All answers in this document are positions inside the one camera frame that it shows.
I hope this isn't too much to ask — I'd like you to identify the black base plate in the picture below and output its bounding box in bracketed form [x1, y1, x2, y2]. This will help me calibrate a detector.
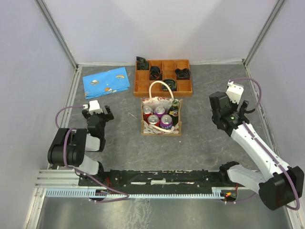
[78, 170, 242, 195]

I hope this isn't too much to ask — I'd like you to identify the green glass bottle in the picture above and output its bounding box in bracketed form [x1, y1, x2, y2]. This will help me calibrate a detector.
[167, 100, 179, 126]

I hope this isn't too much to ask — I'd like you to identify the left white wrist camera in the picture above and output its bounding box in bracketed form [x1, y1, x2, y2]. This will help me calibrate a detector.
[83, 100, 103, 115]

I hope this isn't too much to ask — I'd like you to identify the wooden compartment tray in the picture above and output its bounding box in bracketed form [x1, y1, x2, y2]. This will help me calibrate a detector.
[133, 59, 193, 98]

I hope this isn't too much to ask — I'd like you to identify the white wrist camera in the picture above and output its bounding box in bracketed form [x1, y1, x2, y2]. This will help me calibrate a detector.
[226, 81, 244, 104]
[83, 100, 103, 115]

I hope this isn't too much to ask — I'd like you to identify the purple soda can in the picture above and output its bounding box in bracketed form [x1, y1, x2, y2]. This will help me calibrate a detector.
[154, 105, 167, 118]
[160, 114, 173, 130]

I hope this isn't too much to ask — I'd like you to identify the red soda can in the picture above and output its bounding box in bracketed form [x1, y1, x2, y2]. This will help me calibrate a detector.
[147, 114, 160, 127]
[142, 105, 153, 118]

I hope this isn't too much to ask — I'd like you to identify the red soda can front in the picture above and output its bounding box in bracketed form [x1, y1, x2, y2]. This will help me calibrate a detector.
[147, 114, 160, 127]

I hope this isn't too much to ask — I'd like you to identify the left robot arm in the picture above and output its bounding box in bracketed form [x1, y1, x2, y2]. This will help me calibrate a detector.
[47, 105, 114, 186]

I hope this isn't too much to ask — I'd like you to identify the purple soda can front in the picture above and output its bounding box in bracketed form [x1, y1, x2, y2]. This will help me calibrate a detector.
[160, 114, 173, 130]

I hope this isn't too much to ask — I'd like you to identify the red soda can rear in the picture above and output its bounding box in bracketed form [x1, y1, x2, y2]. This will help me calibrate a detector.
[142, 105, 153, 118]

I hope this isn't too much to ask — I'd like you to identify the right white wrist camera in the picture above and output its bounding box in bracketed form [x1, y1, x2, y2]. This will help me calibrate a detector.
[226, 81, 244, 104]

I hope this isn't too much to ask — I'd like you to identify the light blue cable duct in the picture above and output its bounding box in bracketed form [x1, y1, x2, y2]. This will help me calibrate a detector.
[45, 188, 224, 199]

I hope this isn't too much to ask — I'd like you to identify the aluminium frame rail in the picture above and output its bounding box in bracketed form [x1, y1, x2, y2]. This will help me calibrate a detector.
[35, 168, 81, 188]

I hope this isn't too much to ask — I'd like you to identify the rolled black tie right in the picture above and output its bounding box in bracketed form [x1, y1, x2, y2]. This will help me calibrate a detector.
[175, 68, 191, 80]

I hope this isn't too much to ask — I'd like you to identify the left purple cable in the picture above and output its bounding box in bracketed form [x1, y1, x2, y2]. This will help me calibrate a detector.
[55, 104, 130, 203]

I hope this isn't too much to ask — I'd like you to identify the rolled black orange tie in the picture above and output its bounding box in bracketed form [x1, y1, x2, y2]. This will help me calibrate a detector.
[149, 66, 163, 81]

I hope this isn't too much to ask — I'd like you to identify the purple cable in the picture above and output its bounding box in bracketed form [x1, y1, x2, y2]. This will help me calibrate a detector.
[55, 104, 130, 203]
[226, 77, 301, 211]

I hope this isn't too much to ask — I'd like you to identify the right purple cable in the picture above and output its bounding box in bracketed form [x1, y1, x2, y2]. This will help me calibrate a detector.
[226, 77, 301, 211]

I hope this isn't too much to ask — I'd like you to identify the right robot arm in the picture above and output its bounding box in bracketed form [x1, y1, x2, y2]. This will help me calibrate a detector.
[209, 92, 305, 210]

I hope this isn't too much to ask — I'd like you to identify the blue space print cloth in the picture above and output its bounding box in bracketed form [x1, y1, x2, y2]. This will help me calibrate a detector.
[82, 67, 130, 99]

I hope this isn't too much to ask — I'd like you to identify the canvas tote bag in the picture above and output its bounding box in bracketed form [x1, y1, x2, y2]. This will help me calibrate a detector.
[141, 81, 183, 136]

